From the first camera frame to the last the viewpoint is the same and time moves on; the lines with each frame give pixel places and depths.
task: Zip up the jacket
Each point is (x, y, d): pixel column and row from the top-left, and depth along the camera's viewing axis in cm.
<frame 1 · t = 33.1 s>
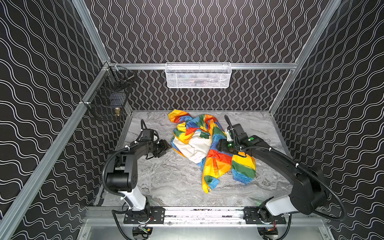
left hand: (174, 149, 94), fingers open
right hand: (220, 147, 86), fingers open
rainbow striped jacket: (196, 138, 101), point 5 cm above the table

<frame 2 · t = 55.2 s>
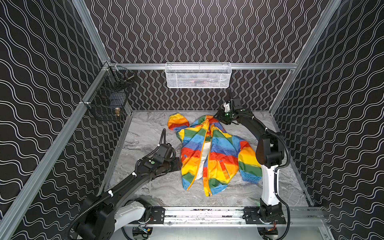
left hand: (184, 166, 81), fingers open
right hand: (216, 117, 100), fingers open
rainbow striped jacket: (210, 153, 93), point 5 cm above the table

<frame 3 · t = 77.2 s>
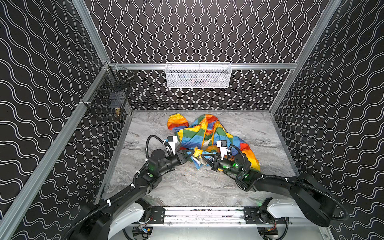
left hand: (198, 152, 70), fingers closed
right hand: (202, 156, 75), fingers closed
rainbow striped jacket: (201, 137, 102), point 5 cm above the table

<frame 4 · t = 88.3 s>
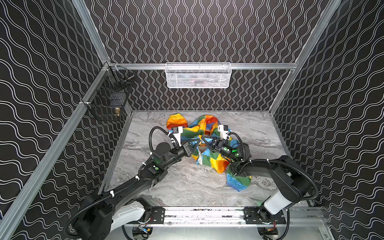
left hand: (204, 142, 67), fingers closed
right hand: (202, 139, 71), fingers closed
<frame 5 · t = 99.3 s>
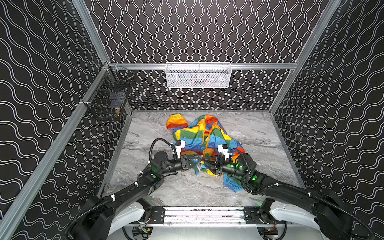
left hand: (204, 162, 67), fingers closed
right hand: (202, 162, 69), fingers open
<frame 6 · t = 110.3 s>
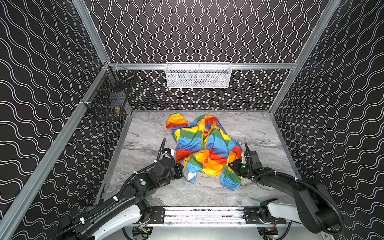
left hand: (188, 167, 73), fingers closed
right hand: (230, 166, 90), fingers open
rainbow striped jacket: (203, 146, 99), point 3 cm above the table

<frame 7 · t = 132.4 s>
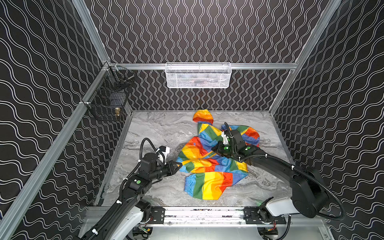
left hand: (185, 166, 74), fingers closed
right hand: (211, 149, 85), fingers closed
rainbow striped jacket: (209, 174, 87), point 3 cm above the table

